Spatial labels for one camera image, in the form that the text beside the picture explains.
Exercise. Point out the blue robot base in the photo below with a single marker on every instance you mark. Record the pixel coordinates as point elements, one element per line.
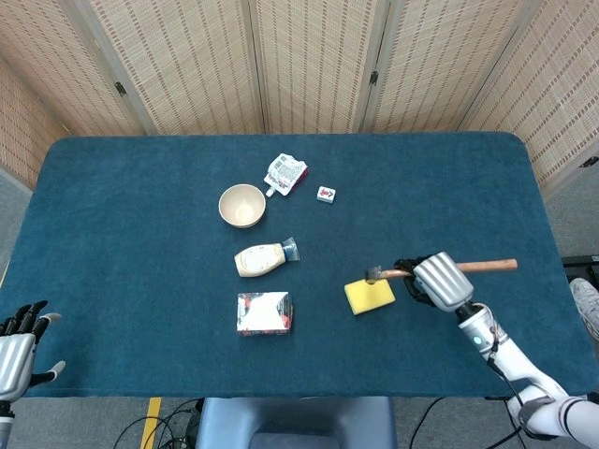
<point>295,423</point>

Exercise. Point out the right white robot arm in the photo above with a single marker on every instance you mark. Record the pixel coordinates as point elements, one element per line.
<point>519,369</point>

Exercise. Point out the yellow floor tape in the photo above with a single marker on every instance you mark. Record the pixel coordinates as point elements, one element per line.
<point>151,423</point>

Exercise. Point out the blue table cloth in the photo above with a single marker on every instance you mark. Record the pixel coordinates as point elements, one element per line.
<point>140,262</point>

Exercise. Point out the yellow sponge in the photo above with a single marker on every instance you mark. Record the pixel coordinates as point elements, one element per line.
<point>369,297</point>

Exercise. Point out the white sneaker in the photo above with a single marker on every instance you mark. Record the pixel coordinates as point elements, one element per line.
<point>586,304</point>

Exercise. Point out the small white red box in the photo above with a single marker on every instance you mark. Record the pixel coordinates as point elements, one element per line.
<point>326,194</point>

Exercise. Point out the beige bowl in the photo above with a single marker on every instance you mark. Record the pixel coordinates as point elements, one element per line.
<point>242,206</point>

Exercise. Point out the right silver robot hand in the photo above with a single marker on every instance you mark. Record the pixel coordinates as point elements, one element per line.
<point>440,283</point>

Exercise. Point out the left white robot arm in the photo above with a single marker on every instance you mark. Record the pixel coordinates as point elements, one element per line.
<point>4,418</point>

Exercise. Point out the black equipment frame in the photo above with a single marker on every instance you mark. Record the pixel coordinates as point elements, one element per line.
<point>581,267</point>

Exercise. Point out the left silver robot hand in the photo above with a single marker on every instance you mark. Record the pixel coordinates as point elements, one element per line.
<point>14,355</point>

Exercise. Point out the white spouted drink pouch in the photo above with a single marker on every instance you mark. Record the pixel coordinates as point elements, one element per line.
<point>284,175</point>

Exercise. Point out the bamboo folding screen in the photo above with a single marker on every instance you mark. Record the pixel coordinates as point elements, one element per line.
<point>309,61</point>

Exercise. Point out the white squeeze sauce bottle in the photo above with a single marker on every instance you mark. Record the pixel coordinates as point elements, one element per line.
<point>262,259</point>

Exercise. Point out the white red printed box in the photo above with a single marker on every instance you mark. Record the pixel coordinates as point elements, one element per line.
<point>264,313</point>

